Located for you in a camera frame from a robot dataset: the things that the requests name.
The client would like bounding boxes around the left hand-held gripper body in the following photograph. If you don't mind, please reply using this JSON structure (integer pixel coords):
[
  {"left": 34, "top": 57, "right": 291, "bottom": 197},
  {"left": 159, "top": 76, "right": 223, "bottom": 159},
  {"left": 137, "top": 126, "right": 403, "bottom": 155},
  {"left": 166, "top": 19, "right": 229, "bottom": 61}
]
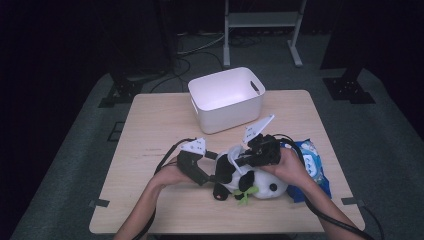
[{"left": 176, "top": 137, "right": 207, "bottom": 187}]

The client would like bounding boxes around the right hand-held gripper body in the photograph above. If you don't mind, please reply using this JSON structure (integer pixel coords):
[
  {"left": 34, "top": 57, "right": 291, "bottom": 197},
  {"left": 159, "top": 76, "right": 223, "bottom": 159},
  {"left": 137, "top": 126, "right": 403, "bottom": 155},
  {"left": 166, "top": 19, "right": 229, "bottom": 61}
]
[{"left": 242, "top": 114, "right": 282, "bottom": 168}]

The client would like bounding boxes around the white wet wipe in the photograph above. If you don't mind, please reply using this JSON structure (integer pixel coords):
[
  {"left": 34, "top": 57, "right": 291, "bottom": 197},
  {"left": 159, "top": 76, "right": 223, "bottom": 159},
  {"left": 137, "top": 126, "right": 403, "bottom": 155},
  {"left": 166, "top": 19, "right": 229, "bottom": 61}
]
[{"left": 226, "top": 144, "right": 253, "bottom": 174}]

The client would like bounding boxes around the panda plush toy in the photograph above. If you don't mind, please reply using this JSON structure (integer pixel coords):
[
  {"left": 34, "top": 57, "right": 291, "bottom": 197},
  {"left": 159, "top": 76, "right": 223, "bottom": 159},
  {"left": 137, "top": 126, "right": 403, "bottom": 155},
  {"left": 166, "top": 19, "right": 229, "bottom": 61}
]
[{"left": 212, "top": 144, "right": 288, "bottom": 205}]

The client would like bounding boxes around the blue wet wipes pack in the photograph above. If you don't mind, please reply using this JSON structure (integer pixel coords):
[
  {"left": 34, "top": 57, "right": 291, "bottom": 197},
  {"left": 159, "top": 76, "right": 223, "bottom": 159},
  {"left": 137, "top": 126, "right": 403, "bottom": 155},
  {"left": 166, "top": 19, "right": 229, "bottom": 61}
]
[{"left": 283, "top": 138, "right": 333, "bottom": 204}]

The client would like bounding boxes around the person's left hand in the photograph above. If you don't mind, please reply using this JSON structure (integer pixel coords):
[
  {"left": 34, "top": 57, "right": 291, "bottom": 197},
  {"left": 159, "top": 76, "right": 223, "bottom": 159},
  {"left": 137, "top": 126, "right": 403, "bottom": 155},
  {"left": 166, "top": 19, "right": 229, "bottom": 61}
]
[{"left": 151, "top": 158, "right": 195, "bottom": 190}]

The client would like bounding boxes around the person's right hand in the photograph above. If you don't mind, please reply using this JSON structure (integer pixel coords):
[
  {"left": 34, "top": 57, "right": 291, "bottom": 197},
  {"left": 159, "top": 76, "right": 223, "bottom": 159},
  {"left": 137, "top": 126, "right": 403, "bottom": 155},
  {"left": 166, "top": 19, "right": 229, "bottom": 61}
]
[{"left": 261, "top": 147, "right": 313, "bottom": 193}]

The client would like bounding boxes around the white plastic storage box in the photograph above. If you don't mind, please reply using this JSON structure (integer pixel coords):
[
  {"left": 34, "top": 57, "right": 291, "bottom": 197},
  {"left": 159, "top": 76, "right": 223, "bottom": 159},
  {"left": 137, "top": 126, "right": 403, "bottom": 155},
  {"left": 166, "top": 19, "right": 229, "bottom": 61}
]
[{"left": 187, "top": 66, "right": 266, "bottom": 135}]

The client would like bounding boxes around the black tape square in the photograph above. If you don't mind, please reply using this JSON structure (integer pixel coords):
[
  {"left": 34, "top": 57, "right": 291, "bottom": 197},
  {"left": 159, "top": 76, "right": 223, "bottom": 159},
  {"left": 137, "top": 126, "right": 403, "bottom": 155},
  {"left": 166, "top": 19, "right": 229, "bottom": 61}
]
[{"left": 107, "top": 121, "right": 126, "bottom": 143}]

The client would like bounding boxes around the grey tape strip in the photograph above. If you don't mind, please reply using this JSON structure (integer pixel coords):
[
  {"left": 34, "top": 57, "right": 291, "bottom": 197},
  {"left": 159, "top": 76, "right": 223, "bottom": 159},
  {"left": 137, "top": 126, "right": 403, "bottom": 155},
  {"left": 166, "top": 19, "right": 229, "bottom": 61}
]
[
  {"left": 88, "top": 198, "right": 110, "bottom": 208},
  {"left": 341, "top": 197, "right": 366, "bottom": 206}
]

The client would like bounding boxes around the black stand base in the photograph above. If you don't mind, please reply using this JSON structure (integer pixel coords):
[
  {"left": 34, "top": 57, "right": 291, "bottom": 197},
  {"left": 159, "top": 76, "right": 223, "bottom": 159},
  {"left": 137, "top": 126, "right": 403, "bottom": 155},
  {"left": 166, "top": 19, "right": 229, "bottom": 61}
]
[
  {"left": 98, "top": 66, "right": 144, "bottom": 109},
  {"left": 321, "top": 66, "right": 376, "bottom": 105}
]

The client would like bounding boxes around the white metal stand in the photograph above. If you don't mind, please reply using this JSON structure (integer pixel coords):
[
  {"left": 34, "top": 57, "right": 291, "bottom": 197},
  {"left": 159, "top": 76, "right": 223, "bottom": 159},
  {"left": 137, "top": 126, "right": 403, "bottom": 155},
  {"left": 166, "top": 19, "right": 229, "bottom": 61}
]
[{"left": 222, "top": 0, "right": 308, "bottom": 68}]

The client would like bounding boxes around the left hand-held gripper cable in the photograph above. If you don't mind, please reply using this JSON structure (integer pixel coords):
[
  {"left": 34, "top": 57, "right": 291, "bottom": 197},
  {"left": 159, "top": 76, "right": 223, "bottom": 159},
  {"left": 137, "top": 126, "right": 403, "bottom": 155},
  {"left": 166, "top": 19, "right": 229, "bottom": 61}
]
[{"left": 133, "top": 138, "right": 196, "bottom": 240}]

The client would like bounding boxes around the hand-held gripper cable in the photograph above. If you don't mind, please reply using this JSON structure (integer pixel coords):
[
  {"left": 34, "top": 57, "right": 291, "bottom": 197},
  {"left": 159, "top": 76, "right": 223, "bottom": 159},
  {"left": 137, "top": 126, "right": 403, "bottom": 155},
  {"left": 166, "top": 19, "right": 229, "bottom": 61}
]
[
  {"left": 273, "top": 133, "right": 385, "bottom": 240},
  {"left": 133, "top": 138, "right": 196, "bottom": 240}
]

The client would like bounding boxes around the black floor cable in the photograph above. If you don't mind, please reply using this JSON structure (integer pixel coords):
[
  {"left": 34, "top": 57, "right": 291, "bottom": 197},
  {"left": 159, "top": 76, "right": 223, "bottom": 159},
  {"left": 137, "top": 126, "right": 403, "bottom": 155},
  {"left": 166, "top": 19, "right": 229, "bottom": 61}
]
[{"left": 149, "top": 49, "right": 224, "bottom": 94}]

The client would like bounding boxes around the right hand-held gripper cable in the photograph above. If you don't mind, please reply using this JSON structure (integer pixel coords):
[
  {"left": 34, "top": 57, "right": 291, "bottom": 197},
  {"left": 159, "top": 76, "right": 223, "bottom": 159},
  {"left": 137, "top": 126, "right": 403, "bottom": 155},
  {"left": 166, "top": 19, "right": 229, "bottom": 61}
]
[{"left": 273, "top": 133, "right": 385, "bottom": 240}]

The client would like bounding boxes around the grey floor cable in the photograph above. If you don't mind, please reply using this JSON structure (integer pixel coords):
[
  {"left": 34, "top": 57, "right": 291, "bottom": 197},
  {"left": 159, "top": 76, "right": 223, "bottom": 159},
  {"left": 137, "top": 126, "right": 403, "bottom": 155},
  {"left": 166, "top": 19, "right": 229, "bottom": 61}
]
[{"left": 176, "top": 31, "right": 228, "bottom": 56}]

